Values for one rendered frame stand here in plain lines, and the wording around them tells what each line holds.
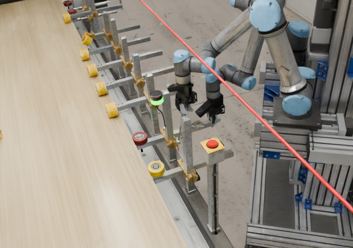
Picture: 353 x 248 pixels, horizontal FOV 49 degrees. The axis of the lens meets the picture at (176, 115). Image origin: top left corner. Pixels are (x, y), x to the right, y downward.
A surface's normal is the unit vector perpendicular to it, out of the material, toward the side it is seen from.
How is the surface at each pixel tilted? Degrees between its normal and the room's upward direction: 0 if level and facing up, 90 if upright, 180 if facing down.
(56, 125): 0
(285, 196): 0
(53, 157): 0
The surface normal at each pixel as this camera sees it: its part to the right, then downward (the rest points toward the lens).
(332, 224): -0.07, -0.80
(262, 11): -0.39, 0.48
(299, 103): -0.28, 0.69
